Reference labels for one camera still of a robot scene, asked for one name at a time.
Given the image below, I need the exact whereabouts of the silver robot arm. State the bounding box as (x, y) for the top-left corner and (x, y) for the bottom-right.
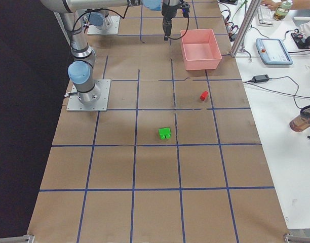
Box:
(41, 1), (190, 105)

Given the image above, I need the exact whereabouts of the brown water bottle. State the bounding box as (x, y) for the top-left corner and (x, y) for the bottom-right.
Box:
(289, 105), (310, 132)

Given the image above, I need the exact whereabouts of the red toy block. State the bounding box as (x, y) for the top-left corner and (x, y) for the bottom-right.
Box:
(200, 91), (209, 101)

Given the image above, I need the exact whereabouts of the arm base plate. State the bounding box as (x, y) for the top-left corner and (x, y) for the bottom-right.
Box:
(66, 79), (111, 112)
(87, 14), (120, 35)

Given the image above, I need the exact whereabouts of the pink plastic box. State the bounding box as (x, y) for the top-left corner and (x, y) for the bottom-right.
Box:
(180, 29), (222, 71)

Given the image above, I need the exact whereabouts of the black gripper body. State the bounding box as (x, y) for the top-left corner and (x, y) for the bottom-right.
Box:
(162, 0), (190, 24)

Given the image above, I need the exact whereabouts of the aluminium frame post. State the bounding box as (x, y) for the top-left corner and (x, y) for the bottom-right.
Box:
(230, 0), (261, 61)

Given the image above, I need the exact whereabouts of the green drink bottle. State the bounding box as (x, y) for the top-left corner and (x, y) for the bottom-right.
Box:
(273, 0), (293, 21)

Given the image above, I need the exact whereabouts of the white keyboard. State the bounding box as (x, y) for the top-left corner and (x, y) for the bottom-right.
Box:
(257, 5), (274, 27)

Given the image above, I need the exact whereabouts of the black power adapter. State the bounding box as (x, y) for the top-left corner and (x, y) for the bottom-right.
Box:
(248, 74), (270, 84)

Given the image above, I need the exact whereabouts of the teach pendant tablet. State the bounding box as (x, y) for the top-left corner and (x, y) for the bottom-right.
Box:
(255, 38), (293, 66)

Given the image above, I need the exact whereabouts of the green toy block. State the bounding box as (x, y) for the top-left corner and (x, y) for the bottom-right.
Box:
(159, 127), (172, 140)

